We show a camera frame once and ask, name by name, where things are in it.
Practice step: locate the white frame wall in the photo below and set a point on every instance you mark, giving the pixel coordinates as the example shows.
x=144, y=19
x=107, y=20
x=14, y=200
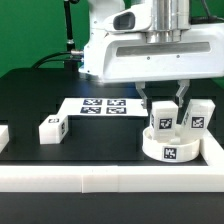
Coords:
x=90, y=179

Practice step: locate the white marker sheet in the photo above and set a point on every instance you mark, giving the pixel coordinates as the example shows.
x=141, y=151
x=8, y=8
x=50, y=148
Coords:
x=102, y=107

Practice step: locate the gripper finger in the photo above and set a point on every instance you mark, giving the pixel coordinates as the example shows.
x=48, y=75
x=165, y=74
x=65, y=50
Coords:
x=146, y=102
x=183, y=87

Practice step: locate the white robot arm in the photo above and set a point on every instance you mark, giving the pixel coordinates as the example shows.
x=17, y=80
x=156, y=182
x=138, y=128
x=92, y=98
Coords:
x=98, y=11

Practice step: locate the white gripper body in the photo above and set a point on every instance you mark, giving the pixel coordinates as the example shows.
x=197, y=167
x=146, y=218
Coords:
x=156, y=41

